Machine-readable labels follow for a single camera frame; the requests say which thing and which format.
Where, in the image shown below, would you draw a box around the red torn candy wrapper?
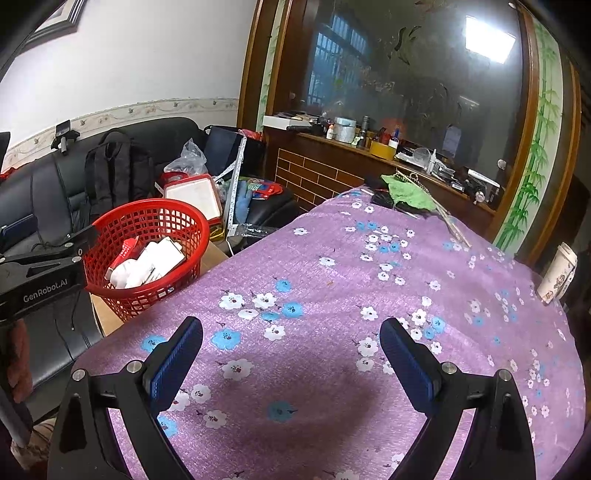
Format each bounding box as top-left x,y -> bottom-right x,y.
104,236 -> 140,280

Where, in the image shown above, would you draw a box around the long white medicine box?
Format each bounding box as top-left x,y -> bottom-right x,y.
107,237 -> 185,289

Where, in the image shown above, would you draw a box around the black leather sofa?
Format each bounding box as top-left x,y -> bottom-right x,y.
0,116 -> 297,407

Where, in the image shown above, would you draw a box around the red plastic basket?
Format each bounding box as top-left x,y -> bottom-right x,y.
83,199 -> 209,322

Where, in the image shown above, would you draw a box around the black backpack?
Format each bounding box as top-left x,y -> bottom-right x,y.
84,129 -> 155,223

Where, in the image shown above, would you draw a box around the purple floral tablecloth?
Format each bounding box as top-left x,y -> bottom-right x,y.
78,190 -> 585,479

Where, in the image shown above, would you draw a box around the white patterned paper cup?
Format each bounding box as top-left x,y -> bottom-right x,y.
537,242 -> 578,305

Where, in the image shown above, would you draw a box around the red rimmed white container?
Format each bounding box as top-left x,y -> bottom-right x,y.
163,174 -> 222,225

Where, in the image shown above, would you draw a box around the clear plastic bag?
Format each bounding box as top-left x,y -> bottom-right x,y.
163,138 -> 208,176

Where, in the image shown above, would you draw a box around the rolled paper sticks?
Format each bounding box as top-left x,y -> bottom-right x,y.
394,169 -> 472,248

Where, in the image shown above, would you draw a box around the green cloth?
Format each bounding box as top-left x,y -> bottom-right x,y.
381,173 -> 437,212

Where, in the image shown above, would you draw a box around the black garment on table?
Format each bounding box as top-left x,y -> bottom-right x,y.
363,175 -> 434,218

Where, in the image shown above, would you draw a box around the wooden brick counter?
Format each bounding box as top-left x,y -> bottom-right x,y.
262,126 -> 505,241

